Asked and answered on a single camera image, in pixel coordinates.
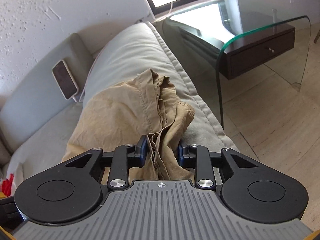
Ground khaki cargo pants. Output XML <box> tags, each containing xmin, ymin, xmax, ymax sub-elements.
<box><xmin>62</xmin><ymin>69</ymin><xmax>195</xmax><ymax>181</ymax></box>

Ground white smartphone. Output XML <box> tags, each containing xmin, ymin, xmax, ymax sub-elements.
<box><xmin>52</xmin><ymin>60</ymin><xmax>79</xmax><ymax>100</ymax></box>

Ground beige sweatshirt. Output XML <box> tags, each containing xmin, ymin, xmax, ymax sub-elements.
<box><xmin>7</xmin><ymin>163</ymin><xmax>24</xmax><ymax>185</ymax></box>

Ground dark wooden drawer unit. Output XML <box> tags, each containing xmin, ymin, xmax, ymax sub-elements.
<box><xmin>168</xmin><ymin>8</ymin><xmax>296</xmax><ymax>80</ymax></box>

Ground glass side table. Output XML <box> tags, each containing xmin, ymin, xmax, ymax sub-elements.
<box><xmin>162</xmin><ymin>0</ymin><xmax>311</xmax><ymax>123</ymax></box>

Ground red garment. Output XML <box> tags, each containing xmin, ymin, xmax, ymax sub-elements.
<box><xmin>1</xmin><ymin>173</ymin><xmax>14</xmax><ymax>198</ymax></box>

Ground white charging cable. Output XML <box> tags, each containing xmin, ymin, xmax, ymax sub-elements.
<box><xmin>71</xmin><ymin>37</ymin><xmax>113</xmax><ymax>103</ymax></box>

